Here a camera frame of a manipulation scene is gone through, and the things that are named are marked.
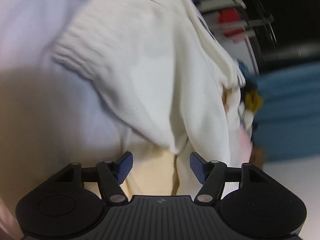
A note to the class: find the pastel pink blue duvet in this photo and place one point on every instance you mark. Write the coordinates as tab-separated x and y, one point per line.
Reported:
50	116

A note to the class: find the brown paper bag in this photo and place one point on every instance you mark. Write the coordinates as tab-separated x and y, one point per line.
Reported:
257	157

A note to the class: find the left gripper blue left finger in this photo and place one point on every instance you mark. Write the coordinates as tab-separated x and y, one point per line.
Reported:
111	174

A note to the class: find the red cloth on rack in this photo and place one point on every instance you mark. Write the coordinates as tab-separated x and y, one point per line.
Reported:
230	25

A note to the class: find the white sweatpants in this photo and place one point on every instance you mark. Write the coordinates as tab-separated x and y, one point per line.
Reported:
160	71

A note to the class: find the blue curtain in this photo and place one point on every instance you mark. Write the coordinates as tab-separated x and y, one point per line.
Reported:
280	55

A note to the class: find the mustard yellow garment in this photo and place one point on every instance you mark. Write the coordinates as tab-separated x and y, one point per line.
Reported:
253	101

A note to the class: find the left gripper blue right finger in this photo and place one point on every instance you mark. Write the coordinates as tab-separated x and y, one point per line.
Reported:
210	175

